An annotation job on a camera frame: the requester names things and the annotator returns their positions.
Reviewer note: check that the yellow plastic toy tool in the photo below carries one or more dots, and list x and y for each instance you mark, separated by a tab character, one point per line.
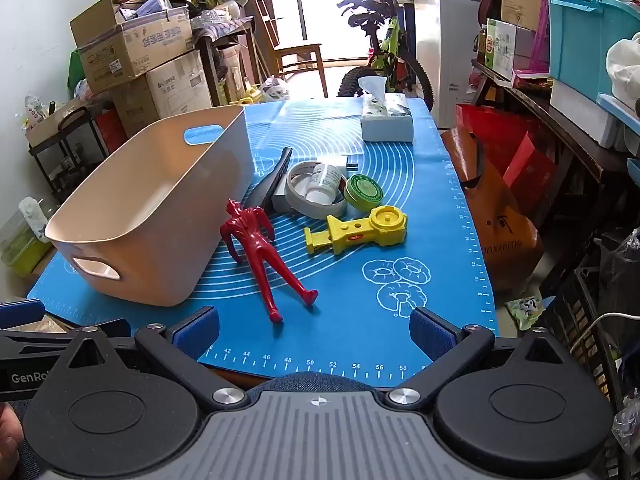
350	232

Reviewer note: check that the white tape roll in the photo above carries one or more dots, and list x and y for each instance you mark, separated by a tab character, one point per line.
300	205

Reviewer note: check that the cardboard box on rack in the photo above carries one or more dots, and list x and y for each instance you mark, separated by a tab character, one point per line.
45	132

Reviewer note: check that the black plastic crate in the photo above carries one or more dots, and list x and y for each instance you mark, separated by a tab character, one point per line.
575	310

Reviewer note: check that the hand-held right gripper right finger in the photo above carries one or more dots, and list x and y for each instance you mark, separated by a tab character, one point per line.
432	334

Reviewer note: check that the large white brown cardboard box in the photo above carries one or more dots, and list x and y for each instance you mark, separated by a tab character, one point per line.
175	90

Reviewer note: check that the white tissue box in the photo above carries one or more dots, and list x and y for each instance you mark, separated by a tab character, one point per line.
387	125

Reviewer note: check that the green white carton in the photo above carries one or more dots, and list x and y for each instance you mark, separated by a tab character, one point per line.
500	50

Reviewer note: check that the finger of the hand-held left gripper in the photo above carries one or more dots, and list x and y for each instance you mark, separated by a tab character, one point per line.
20	313
117	328

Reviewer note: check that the small white bottle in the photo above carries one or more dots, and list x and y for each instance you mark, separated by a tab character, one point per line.
322	180

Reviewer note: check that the green snack packet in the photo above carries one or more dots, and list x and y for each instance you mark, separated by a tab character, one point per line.
524	310

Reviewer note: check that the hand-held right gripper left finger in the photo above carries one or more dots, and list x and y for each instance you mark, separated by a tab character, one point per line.
196	334

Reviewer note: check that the pink plastic frame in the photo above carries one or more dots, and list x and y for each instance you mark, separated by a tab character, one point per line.
540	35

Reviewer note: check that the white chest freezer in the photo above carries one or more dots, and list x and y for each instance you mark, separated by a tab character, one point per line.
445	60

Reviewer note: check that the open brown cardboard box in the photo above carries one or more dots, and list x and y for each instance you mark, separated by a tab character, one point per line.
130	50

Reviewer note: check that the dark cluttered side table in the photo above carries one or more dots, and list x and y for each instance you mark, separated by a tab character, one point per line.
220	35

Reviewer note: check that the brown paper bag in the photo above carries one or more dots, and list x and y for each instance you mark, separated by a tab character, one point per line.
500	240

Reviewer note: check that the white foam box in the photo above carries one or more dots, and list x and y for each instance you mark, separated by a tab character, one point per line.
582	112

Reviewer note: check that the wooden chair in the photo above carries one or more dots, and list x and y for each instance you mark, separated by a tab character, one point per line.
300	52

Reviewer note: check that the beige plastic basket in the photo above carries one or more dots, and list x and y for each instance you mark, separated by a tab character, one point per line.
150	240

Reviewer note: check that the blue silicone mat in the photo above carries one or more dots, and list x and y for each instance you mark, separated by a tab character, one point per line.
350	300

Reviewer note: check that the red paper bag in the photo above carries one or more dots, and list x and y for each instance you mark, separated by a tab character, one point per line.
532	170
485	130

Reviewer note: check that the green round tin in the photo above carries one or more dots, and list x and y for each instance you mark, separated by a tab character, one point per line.
362	192

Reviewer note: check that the green plastic container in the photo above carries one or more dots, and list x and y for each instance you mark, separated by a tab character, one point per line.
22	252

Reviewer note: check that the dark wooden table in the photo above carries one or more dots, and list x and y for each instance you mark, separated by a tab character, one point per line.
565	130

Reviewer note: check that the yellow plastic container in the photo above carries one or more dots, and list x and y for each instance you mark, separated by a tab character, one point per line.
249	96

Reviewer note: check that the white grey plastic bag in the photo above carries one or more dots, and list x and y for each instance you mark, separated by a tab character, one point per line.
274	89

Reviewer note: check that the black metal rack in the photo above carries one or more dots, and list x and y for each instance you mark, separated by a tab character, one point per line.
75	116

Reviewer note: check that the green black bicycle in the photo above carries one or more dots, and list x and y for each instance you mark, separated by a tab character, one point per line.
395	50

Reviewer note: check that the person's left hand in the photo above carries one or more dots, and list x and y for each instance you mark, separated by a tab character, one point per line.
8	432

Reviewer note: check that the teal storage bin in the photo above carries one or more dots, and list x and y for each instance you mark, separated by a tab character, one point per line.
580	40

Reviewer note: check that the red figure toy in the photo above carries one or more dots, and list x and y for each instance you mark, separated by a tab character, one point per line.
262	255

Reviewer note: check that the black plastic tool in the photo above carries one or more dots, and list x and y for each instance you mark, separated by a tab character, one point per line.
275	175

